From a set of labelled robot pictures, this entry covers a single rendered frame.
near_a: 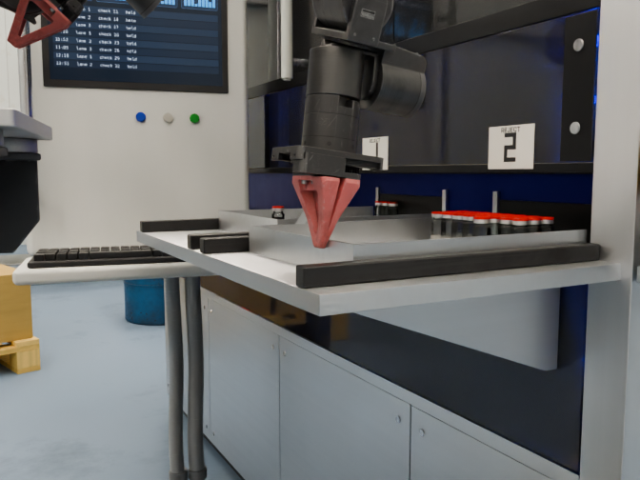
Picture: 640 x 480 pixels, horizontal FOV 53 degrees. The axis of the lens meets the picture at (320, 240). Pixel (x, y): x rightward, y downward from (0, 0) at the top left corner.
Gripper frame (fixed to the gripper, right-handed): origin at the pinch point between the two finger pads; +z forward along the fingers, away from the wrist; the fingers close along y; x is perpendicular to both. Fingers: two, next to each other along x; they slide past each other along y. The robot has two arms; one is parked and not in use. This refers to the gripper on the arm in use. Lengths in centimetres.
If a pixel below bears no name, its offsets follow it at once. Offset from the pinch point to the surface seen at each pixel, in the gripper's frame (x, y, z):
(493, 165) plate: 9.4, 33.2, -12.0
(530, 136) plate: 2.8, 32.6, -15.6
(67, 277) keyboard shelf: 70, -13, 14
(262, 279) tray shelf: 1.9, -5.3, 4.6
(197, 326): 97, 23, 29
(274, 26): 84, 32, -47
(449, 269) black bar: -8.0, 11.0, 1.7
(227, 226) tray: 50, 10, 1
